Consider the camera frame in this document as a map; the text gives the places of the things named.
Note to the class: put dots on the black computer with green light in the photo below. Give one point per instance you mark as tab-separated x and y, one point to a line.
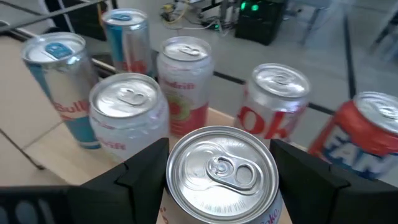
259	21

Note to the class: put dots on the black aluminium table frame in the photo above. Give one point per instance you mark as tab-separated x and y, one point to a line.
230	79

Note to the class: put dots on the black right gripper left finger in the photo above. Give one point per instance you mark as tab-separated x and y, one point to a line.
93	202

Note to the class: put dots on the orange Fanta can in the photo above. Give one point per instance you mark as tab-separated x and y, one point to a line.
360	137

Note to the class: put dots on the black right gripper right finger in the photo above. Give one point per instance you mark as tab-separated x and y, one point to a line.
342	205

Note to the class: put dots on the blue silver Red Bull can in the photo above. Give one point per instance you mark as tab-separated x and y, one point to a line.
127	40
59	84

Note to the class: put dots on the wooden shelf with black frame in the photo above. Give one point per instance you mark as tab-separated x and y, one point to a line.
62	161

